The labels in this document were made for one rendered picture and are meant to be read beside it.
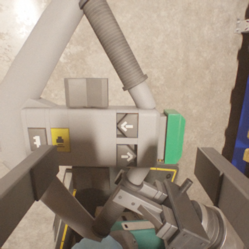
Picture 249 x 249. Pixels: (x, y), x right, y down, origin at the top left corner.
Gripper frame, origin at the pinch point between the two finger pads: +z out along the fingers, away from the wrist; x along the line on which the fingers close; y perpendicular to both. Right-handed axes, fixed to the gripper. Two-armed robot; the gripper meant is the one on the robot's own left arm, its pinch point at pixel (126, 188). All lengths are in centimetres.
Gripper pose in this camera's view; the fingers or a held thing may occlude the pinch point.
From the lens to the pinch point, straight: 33.3
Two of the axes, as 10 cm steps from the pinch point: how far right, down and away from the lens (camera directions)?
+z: -8.7, -4.8, -1.2
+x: -0.2, 2.8, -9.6
